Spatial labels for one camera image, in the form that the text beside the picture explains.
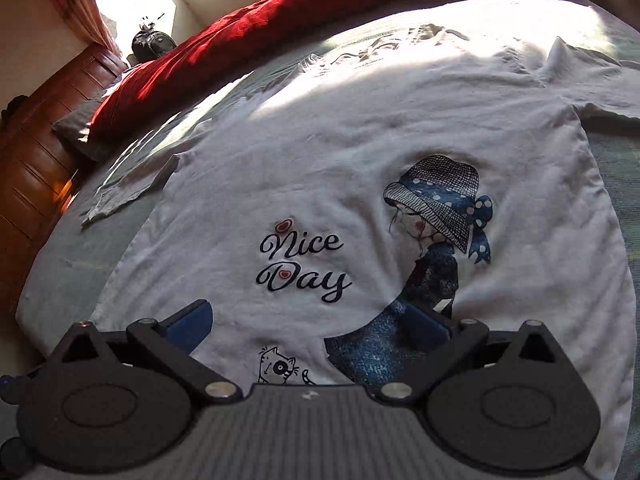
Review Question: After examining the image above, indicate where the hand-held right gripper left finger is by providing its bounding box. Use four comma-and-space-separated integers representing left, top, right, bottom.
60, 299, 243, 403

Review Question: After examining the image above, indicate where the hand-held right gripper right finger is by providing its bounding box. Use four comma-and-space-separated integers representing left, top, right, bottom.
377, 304, 559, 404

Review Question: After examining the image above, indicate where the white printed t-shirt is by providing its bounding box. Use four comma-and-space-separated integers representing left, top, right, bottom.
80, 20, 640, 480

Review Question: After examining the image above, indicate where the green plaid bed blanket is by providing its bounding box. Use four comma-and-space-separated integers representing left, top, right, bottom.
15, 0, 640, 480

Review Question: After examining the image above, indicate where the grey pillow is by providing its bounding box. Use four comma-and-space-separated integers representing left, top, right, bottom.
52, 97, 126, 161

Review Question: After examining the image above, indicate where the wooden headboard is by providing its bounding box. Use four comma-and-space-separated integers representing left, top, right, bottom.
0, 42, 128, 311

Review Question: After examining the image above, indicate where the small dark bag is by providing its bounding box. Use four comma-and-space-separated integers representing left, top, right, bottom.
0, 95, 28, 121

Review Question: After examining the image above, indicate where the black backpack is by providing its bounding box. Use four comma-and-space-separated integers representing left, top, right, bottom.
131, 22, 176, 66

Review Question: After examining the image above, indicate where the red duvet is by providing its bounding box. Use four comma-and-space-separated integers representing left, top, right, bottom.
90, 0, 576, 143

